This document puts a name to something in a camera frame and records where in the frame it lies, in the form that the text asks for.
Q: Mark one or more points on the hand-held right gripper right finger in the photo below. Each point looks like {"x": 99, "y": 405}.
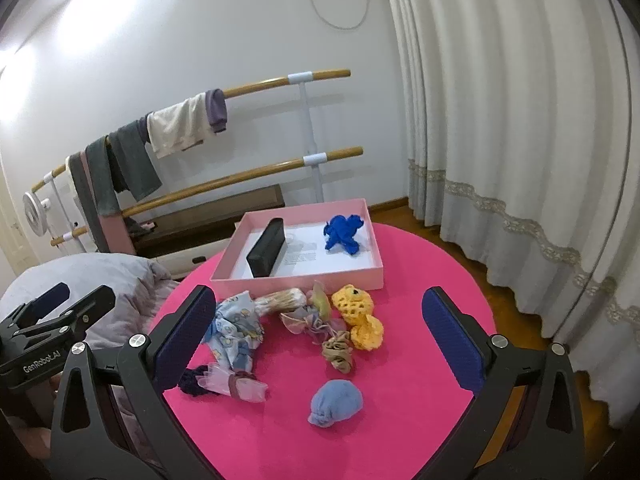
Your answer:
{"x": 450, "y": 340}

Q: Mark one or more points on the yellow crochet toy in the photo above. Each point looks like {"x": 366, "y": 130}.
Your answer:
{"x": 355, "y": 305}

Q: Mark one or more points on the royal blue scrunchie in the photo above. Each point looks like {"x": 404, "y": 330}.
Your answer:
{"x": 342, "y": 235}

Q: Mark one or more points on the white barre post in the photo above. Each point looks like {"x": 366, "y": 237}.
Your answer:
{"x": 60, "y": 200}
{"x": 307, "y": 120}

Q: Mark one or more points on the dark purple scrunchie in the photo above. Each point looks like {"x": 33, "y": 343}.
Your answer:
{"x": 192, "y": 382}

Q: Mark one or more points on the grey duvet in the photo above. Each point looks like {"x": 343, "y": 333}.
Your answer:
{"x": 125, "y": 280}

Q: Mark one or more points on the small clear plastic packet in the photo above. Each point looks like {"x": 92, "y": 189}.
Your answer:
{"x": 245, "y": 387}

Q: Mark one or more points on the white clip fan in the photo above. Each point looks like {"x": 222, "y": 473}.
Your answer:
{"x": 35, "y": 212}

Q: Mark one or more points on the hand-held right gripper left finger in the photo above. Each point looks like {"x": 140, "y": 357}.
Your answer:
{"x": 185, "y": 335}

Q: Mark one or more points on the dark grey towel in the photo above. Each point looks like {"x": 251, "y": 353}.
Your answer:
{"x": 135, "y": 160}

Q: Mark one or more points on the pink towel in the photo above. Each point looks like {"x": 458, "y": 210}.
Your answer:
{"x": 112, "y": 232}

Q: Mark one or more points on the pink green organza scrunchie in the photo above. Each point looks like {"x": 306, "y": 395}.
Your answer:
{"x": 310, "y": 317}

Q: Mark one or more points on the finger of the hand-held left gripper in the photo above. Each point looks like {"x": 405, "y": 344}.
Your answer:
{"x": 50, "y": 296}
{"x": 97, "y": 300}

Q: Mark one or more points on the light blue sock ball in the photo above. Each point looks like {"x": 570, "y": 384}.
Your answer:
{"x": 335, "y": 402}

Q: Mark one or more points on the black rectangular case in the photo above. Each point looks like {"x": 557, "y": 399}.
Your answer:
{"x": 265, "y": 250}

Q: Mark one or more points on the cream garment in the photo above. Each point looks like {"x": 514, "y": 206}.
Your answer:
{"x": 177, "y": 127}

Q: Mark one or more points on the bag of cotton swabs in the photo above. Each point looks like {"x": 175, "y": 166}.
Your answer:
{"x": 280, "y": 301}

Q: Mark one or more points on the small pink item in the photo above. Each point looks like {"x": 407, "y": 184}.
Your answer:
{"x": 145, "y": 226}

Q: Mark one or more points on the white drawer unit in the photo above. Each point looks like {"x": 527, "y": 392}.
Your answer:
{"x": 195, "y": 260}

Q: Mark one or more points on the pink cardboard box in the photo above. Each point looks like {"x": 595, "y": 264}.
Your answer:
{"x": 300, "y": 285}

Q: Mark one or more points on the white paper sheet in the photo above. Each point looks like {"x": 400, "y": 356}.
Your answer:
{"x": 305, "y": 257}

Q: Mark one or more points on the grey cloth strip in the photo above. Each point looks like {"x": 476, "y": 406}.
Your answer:
{"x": 102, "y": 180}

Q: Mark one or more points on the beige scrunchie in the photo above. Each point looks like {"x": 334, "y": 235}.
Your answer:
{"x": 337, "y": 352}

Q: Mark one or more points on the cream curtain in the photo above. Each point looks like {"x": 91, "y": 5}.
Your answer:
{"x": 500, "y": 110}

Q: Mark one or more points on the light blue printed cloth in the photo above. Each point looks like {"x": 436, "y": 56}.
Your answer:
{"x": 235, "y": 330}

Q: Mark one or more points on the purple garment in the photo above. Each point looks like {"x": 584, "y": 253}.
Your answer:
{"x": 217, "y": 110}

